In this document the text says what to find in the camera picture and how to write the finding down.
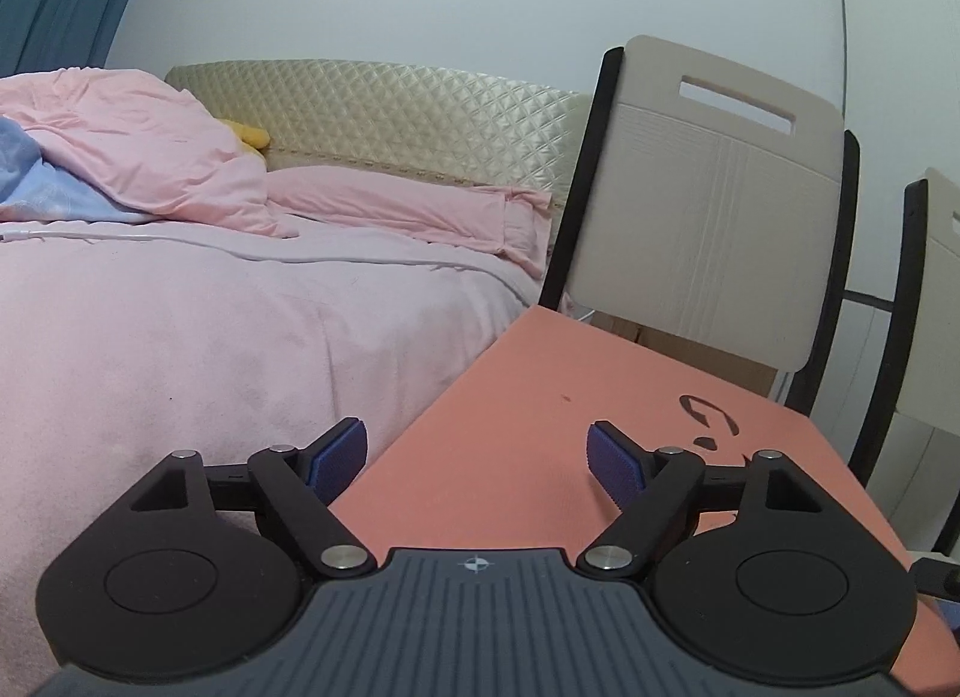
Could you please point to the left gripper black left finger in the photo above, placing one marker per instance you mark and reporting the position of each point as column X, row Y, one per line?
column 197, row 566

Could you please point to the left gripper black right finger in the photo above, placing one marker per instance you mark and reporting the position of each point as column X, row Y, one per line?
column 755, row 569

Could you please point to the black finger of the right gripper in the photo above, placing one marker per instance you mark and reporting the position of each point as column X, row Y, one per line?
column 937, row 577

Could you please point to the right beige folding chair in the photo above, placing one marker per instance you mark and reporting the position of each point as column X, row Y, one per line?
column 918, row 374

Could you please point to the beige folding chair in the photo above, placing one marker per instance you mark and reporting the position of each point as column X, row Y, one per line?
column 918, row 374
column 714, row 203

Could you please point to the pink bed with bedding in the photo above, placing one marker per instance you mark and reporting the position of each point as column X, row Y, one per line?
column 121, row 343

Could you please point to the left beige folding chair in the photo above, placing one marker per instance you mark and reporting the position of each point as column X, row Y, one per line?
column 714, row 203

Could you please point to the pink duvet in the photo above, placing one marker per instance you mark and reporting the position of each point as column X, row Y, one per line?
column 146, row 145

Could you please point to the pink pillow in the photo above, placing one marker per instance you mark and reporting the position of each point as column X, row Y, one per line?
column 507, row 222

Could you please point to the yellow plush toy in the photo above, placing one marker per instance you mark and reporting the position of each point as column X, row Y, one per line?
column 253, row 138

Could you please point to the quilted beige headboard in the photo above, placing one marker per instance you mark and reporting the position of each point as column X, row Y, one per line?
column 431, row 124

